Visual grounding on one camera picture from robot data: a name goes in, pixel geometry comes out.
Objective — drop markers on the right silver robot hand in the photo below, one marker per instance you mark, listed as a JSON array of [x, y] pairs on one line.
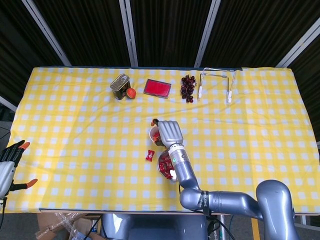
[[171, 132]]

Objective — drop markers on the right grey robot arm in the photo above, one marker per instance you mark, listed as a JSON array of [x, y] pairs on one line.
[[187, 172]]

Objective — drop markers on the brown cardboard box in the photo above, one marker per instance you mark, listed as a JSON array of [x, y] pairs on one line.
[[50, 222]]

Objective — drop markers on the red green half fruit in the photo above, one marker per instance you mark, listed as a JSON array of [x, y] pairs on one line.
[[131, 93]]

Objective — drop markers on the white paper cup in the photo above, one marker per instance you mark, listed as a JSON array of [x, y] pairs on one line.
[[151, 135]]

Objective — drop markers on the black pleated curtain panel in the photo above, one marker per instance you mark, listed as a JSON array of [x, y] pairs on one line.
[[15, 50], [312, 75], [170, 30], [87, 30], [255, 25]]

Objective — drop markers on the metal table leg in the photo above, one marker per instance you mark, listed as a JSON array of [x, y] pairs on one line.
[[222, 228]]

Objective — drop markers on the metal bowl of red candies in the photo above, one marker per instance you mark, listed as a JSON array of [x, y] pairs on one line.
[[161, 156]]

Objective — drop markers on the yellow white checked tablecloth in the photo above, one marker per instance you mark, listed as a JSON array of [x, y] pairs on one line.
[[75, 125]]

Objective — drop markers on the grey robot torso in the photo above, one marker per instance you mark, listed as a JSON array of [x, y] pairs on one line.
[[150, 227]]

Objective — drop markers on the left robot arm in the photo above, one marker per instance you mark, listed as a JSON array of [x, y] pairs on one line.
[[2, 203]]

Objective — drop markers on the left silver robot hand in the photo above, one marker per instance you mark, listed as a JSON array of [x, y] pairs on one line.
[[6, 172]]

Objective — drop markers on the dark red grape bunch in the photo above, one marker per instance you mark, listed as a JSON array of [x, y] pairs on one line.
[[187, 87]]

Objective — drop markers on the silver partition post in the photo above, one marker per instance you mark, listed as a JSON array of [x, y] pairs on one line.
[[300, 46], [7, 103], [207, 32], [47, 32], [128, 32]]

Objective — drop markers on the red ink pad black frame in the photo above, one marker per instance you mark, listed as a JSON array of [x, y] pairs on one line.
[[157, 88]]

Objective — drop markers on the dark green luncheon meat can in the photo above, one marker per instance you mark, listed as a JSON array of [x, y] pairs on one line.
[[119, 85]]

